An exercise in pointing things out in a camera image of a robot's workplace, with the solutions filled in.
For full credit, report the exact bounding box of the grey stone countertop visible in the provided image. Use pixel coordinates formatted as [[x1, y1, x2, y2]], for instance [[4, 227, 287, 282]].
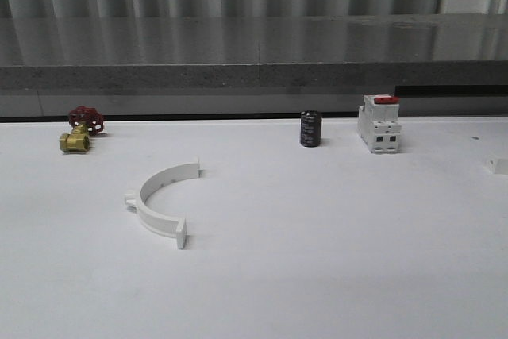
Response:
[[1, 14, 507, 95]]

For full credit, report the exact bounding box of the black cylindrical capacitor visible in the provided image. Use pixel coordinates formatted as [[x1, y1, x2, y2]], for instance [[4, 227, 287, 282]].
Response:
[[300, 110, 322, 148]]

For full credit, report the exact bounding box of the brass valve red handwheel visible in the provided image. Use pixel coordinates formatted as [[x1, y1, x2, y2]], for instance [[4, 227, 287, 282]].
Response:
[[59, 106, 104, 152]]

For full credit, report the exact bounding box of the white half pipe clamp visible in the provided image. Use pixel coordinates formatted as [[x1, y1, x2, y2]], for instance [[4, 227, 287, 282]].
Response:
[[124, 157, 202, 250], [487, 156, 508, 175]]

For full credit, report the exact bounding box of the white circuit breaker red switch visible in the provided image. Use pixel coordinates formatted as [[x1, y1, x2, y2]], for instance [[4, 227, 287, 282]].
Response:
[[357, 94, 402, 154]]

